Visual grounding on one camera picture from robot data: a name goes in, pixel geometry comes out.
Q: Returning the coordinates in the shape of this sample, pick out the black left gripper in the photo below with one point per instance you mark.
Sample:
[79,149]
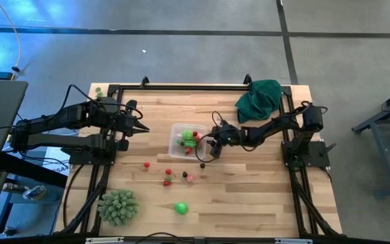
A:
[125,123]

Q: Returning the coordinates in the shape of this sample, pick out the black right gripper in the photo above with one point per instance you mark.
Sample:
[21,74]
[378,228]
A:
[223,135]

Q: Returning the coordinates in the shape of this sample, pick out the pale pink toy peach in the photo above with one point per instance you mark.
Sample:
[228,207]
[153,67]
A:
[198,137]

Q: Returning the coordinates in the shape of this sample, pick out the green toy apple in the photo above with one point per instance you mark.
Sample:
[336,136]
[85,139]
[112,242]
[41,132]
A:
[187,135]

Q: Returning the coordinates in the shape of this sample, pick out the green toy pea pod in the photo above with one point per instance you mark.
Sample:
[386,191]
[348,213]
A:
[186,143]

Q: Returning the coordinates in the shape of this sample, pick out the clear plastic tupperware container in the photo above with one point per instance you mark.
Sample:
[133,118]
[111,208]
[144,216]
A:
[174,150]

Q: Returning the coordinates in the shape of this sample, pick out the black toy blackberry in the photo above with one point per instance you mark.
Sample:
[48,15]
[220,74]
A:
[185,174]

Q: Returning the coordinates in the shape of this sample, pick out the green toy pear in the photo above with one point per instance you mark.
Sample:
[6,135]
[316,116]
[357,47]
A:
[181,208]

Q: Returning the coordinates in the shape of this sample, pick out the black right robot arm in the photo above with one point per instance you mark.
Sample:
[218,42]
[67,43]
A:
[269,127]

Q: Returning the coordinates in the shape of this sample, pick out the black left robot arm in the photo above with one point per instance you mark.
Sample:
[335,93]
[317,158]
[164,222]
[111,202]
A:
[63,117]

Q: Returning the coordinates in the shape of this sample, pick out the small green plant sprig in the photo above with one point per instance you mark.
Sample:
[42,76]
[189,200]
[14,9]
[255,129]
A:
[98,91]

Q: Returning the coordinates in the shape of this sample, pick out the dark green cloth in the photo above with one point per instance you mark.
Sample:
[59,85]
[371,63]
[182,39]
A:
[259,100]

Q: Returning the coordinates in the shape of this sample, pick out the green artificial succulent plant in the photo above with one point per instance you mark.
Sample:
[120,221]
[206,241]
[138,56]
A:
[118,207]

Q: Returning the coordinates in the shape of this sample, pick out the white printed sign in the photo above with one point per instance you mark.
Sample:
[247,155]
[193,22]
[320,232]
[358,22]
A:
[54,159]

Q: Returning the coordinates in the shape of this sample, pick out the blue-grey metal cart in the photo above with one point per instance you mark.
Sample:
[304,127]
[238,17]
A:
[378,159]

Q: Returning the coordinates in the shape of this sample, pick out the grey metal bracket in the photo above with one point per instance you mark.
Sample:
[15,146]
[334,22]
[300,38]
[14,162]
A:
[294,241]
[104,240]

